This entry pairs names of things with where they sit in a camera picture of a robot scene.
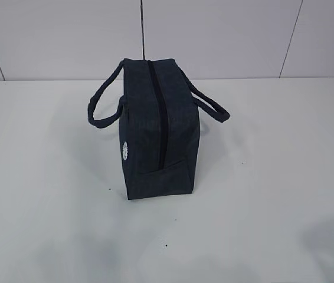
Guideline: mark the dark blue lunch bag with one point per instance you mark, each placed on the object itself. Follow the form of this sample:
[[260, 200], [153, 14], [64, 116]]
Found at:
[[159, 127]]

